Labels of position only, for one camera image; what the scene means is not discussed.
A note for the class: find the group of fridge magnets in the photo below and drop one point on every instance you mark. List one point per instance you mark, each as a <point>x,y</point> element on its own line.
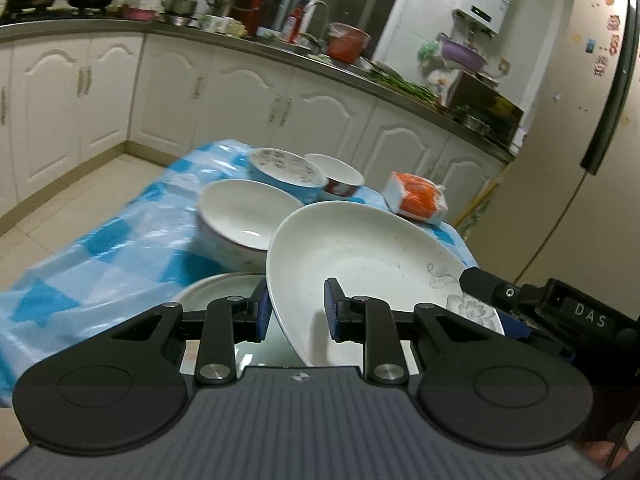
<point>612,22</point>

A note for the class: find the green vegetable stalks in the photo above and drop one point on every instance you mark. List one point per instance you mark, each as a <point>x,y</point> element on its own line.
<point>405,87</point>

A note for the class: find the blue checked plastic tablecloth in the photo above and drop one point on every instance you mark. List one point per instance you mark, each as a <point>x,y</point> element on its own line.
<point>100,260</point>

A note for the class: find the wall socket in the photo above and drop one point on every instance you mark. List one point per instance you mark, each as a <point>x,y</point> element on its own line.
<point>505,65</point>

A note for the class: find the red rimmed white bowl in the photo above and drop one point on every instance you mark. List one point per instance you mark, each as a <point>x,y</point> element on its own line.
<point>332,170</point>

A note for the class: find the blue cartoon print bowl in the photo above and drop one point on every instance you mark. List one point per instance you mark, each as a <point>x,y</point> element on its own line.
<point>275,189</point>

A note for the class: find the pale green plate pink flower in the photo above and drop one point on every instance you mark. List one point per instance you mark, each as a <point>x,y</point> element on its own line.
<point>220,285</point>

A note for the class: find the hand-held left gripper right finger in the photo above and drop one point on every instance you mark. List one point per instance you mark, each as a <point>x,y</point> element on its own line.
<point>332,310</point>

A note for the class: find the red plastic bottle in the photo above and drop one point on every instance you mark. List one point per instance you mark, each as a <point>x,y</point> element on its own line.
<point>292,25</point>

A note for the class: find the pink bowl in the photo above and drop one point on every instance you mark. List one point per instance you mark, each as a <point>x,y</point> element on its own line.
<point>137,12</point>

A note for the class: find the small steel bowl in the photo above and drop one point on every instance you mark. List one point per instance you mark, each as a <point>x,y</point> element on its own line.
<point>475,124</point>

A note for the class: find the red plastic basket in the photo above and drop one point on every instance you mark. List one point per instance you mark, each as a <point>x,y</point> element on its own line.
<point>347,45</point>

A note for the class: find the steel kitchen countertop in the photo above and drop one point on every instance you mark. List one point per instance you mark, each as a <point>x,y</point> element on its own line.
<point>75,27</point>

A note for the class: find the floral white cloth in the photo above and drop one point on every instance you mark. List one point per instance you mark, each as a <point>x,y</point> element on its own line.
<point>442,85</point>

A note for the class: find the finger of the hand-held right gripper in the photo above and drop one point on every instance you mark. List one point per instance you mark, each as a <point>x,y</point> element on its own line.
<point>487,285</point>
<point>515,325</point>

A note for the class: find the beige refrigerator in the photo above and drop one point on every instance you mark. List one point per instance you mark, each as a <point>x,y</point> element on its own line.
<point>555,160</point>

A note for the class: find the orange tissue pack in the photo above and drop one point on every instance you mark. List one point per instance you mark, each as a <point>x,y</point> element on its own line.
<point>415,197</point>

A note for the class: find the steel sink faucet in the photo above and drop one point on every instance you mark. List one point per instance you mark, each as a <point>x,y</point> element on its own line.
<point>315,7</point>

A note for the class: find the purple plastic basin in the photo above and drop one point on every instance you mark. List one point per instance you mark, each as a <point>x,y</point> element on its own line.
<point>462,52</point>

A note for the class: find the white kitchen base cabinets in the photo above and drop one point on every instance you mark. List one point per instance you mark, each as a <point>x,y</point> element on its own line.
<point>170,90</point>

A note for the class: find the gas stove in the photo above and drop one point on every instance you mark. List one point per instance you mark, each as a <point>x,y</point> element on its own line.
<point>50,12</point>

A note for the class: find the white bowl with purple flowers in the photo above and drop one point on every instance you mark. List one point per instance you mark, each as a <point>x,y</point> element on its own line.
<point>240,210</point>

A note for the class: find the large white plate grey flower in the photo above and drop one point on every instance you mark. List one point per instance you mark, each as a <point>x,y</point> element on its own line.
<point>360,250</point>

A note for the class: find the dark microwave oven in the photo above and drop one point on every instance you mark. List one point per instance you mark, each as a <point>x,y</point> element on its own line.
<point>485,105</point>

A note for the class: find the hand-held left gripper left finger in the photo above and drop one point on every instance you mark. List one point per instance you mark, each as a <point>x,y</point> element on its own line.
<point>261,310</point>

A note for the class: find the white mugs cluster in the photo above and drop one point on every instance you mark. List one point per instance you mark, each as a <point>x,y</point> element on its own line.
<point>222,25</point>

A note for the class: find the red thermos jug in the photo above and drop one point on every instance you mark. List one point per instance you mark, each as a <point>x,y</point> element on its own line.
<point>250,7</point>

